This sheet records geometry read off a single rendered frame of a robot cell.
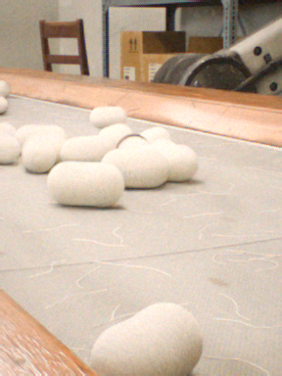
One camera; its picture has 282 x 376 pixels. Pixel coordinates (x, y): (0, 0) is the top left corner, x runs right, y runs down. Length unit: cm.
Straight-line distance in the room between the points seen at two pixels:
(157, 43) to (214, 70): 273
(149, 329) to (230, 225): 17
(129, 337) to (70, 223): 18
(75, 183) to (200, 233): 7
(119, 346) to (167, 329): 1
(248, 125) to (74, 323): 42
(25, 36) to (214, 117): 495
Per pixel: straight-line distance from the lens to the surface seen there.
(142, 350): 17
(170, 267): 28
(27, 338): 15
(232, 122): 64
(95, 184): 37
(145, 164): 41
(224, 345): 22
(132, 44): 387
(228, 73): 114
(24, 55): 559
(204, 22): 408
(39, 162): 47
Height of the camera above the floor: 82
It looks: 12 degrees down
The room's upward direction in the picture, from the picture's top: straight up
